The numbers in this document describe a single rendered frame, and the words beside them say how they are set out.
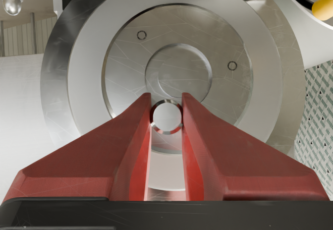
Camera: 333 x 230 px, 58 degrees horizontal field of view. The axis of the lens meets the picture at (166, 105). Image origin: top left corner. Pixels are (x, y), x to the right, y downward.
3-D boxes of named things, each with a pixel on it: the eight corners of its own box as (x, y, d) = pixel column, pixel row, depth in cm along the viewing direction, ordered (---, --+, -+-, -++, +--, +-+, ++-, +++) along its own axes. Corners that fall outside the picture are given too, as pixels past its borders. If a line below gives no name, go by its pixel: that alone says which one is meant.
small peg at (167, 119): (152, 138, 12) (146, 102, 12) (152, 135, 14) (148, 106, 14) (188, 131, 12) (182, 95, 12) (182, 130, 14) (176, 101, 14)
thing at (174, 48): (273, 29, 15) (228, 175, 14) (259, 40, 17) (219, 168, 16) (130, -20, 15) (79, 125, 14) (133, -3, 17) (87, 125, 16)
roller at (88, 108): (275, -30, 16) (292, 183, 16) (200, 64, 42) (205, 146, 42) (61, -23, 16) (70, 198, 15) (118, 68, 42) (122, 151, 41)
